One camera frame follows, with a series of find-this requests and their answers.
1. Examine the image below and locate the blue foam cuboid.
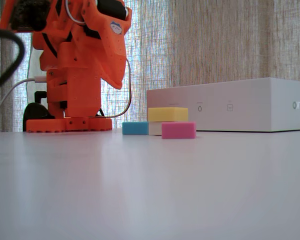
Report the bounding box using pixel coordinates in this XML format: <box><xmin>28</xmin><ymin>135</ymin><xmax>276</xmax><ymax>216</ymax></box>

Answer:
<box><xmin>122</xmin><ymin>121</ymin><xmax>150</xmax><ymax>136</ymax></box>

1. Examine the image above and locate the thick black cable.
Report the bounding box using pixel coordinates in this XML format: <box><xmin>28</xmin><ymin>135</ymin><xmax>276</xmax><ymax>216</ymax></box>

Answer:
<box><xmin>0</xmin><ymin>29</ymin><xmax>26</xmax><ymax>96</ymax></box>

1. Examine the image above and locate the white USB cable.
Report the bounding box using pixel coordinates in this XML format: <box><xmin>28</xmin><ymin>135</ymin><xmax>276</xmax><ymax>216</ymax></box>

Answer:
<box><xmin>0</xmin><ymin>76</ymin><xmax>48</xmax><ymax>133</ymax></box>

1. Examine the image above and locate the orange plain gripper finger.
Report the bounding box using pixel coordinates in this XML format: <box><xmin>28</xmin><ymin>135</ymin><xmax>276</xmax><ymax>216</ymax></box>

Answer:
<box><xmin>99</xmin><ymin>58</ymin><xmax>116</xmax><ymax>88</ymax></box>

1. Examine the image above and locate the yellow foam cuboid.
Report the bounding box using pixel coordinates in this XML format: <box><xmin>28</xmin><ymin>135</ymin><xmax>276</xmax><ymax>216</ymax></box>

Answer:
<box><xmin>147</xmin><ymin>106</ymin><xmax>189</xmax><ymax>123</ymax></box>

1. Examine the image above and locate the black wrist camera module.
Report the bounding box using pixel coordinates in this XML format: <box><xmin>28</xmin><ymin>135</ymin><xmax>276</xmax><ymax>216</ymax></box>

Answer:
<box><xmin>11</xmin><ymin>0</ymin><xmax>51</xmax><ymax>32</ymax></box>

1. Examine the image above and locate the beige woven curtain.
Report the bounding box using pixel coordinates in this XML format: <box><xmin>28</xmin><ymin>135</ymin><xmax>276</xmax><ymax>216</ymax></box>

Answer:
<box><xmin>0</xmin><ymin>0</ymin><xmax>300</xmax><ymax>133</ymax></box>

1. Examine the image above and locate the pink foam cuboid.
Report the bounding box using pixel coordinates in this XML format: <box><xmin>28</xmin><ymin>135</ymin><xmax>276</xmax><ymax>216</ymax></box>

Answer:
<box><xmin>161</xmin><ymin>121</ymin><xmax>197</xmax><ymax>140</ymax></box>

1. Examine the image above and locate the black table clamp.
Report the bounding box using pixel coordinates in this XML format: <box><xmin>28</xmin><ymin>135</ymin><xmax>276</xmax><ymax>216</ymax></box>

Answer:
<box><xmin>23</xmin><ymin>101</ymin><xmax>56</xmax><ymax>133</ymax></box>

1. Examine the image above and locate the white sheer fabric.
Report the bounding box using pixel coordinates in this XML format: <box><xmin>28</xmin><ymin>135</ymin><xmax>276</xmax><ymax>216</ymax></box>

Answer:
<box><xmin>26</xmin><ymin>32</ymin><xmax>49</xmax><ymax>106</ymax></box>

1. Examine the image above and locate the orange gripper body black servo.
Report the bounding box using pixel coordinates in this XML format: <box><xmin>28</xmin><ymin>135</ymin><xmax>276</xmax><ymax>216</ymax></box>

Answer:
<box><xmin>0</xmin><ymin>0</ymin><xmax>129</xmax><ymax>76</ymax></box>

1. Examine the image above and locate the thin black camera cable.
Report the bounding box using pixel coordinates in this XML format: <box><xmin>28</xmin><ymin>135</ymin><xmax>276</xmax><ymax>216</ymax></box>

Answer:
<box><xmin>41</xmin><ymin>32</ymin><xmax>59</xmax><ymax>59</ymax></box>

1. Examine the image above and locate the white red black servo cable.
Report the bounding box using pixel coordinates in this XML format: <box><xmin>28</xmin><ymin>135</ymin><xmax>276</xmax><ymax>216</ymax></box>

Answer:
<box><xmin>96</xmin><ymin>59</ymin><xmax>133</xmax><ymax>119</ymax></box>
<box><xmin>65</xmin><ymin>0</ymin><xmax>88</xmax><ymax>26</ymax></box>

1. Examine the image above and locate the cream foam cuboid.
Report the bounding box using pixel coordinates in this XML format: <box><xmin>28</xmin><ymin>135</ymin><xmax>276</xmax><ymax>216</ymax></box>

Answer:
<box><xmin>148</xmin><ymin>121</ymin><xmax>163</xmax><ymax>136</ymax></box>

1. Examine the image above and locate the white cardboard box bin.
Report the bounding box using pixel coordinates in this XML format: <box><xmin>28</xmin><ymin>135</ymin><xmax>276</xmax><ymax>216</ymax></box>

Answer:
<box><xmin>146</xmin><ymin>77</ymin><xmax>300</xmax><ymax>133</ymax></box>

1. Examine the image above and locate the black angled power plug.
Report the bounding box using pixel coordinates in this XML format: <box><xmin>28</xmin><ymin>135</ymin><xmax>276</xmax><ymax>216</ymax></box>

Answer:
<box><xmin>34</xmin><ymin>91</ymin><xmax>49</xmax><ymax>104</ymax></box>

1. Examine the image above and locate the orange stickered gripper finger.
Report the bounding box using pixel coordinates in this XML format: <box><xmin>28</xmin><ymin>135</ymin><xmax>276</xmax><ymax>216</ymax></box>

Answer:
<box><xmin>82</xmin><ymin>0</ymin><xmax>133</xmax><ymax>90</ymax></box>

